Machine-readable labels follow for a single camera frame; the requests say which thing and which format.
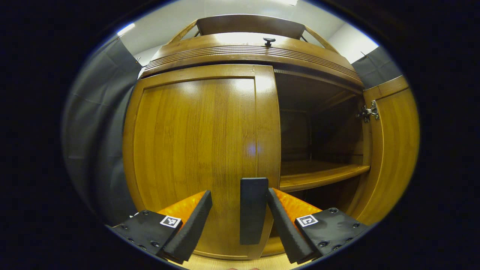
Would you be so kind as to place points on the wooden cabinet inner shelf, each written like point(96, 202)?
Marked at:
point(318, 174)

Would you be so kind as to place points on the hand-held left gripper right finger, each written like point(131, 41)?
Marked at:
point(285, 228)

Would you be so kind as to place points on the narrow ceiling light strip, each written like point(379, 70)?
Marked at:
point(126, 29)

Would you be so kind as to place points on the black round drawer knob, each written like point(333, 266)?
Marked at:
point(269, 41)

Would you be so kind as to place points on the wooden double-door shoe cabinet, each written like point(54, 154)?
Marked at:
point(247, 26)

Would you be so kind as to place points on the metal door hinge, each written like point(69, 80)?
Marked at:
point(369, 111)

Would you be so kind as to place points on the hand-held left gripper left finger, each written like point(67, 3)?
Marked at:
point(195, 225)

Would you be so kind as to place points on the wooden shoe cabinet door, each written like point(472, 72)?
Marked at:
point(195, 142)
point(393, 150)

